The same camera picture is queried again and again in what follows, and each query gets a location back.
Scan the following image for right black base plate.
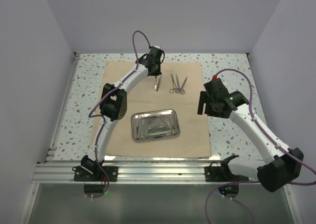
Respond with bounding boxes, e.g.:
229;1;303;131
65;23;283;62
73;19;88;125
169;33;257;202
204;162;249;182

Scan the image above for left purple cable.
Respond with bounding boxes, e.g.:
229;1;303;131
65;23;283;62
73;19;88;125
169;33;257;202
87;31;153;199

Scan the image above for purple cable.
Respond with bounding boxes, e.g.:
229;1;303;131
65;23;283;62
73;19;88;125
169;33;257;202
87;31;153;199
203;69;316;224

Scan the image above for aluminium extrusion rail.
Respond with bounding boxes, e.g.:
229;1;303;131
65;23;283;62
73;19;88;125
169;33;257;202
32;161;293;185

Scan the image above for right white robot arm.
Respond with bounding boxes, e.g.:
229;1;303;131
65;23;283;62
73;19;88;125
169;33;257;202
197;78;304;192

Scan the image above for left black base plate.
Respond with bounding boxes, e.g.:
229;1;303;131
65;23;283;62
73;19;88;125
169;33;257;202
72;166;119;182

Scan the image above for stainless steel instrument tray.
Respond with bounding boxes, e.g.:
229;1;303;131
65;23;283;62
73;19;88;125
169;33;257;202
131;109;180;143

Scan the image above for steel tweezers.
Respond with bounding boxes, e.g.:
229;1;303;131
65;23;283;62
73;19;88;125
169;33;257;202
154;75;162;92

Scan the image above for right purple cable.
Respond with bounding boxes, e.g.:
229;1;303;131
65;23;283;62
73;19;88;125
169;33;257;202
203;69;316;224

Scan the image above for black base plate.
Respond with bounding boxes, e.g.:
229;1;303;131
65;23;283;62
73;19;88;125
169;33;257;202
72;166;119;182
204;162;249;182

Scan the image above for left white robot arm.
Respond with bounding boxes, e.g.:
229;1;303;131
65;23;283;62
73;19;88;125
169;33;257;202
73;46;165;182

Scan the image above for steel forceps with rings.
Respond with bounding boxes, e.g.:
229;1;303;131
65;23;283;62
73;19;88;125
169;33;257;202
169;74;177;93

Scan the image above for steel surgical scissors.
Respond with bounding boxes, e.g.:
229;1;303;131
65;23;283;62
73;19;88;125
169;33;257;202
180;77;188;94

